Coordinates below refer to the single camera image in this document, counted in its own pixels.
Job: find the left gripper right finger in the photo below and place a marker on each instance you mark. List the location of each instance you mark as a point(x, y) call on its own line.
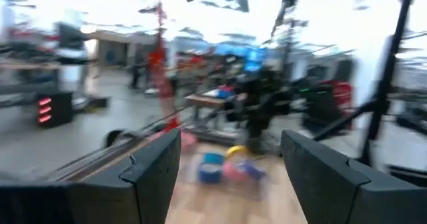
point(333, 197)

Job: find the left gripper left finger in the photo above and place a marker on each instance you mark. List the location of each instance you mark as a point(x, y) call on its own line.
point(150, 190)

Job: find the dark blue tape roll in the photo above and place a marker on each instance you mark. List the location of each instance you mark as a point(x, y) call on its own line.
point(210, 175)

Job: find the light blue tape roll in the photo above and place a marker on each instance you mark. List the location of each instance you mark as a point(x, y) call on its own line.
point(213, 158)

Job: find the purple blue tape roll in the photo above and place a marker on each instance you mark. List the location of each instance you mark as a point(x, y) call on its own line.
point(255, 171)

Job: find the pink tape roll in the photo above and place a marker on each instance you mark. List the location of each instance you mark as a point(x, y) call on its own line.
point(233, 172)

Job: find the yellow tape roll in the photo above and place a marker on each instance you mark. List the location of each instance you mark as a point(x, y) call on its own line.
point(235, 149)

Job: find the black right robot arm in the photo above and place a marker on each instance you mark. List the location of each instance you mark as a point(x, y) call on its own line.
point(260, 110)

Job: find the person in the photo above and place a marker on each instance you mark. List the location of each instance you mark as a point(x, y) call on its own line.
point(137, 69)

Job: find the black box with red lights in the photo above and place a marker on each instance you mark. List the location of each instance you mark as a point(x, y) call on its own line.
point(55, 109)

